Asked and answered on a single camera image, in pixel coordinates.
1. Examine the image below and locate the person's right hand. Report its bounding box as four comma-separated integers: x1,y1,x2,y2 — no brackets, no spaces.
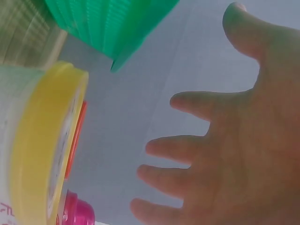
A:
130,1,300,225

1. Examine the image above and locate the pink bottle cap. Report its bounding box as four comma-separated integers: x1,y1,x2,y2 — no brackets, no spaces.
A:
61,189,96,225

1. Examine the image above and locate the green ribbed plastic cup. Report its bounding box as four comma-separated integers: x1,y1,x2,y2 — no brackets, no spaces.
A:
44,0,180,73

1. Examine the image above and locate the white jar with yellow lid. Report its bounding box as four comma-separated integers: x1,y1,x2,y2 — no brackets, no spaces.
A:
0,60,90,225

